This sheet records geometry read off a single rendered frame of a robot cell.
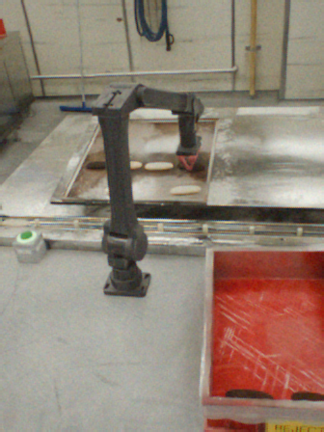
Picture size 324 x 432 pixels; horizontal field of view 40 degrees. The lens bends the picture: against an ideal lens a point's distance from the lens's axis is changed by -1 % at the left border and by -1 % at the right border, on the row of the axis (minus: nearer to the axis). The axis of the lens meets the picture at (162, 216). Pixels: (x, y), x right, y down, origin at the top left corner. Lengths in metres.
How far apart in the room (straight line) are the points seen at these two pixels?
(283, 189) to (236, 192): 0.15
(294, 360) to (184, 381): 0.25
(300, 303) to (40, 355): 0.65
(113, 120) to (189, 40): 3.99
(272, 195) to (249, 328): 0.51
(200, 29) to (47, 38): 1.67
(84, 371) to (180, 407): 0.24
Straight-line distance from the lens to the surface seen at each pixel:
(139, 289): 1.24
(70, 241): 1.43
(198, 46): 5.00
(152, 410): 1.01
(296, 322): 1.16
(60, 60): 5.44
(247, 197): 1.48
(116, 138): 1.06
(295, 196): 1.49
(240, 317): 1.16
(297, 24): 4.63
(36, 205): 1.74
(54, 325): 1.22
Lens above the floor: 1.66
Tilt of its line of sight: 33 degrees down
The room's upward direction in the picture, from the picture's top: 6 degrees counter-clockwise
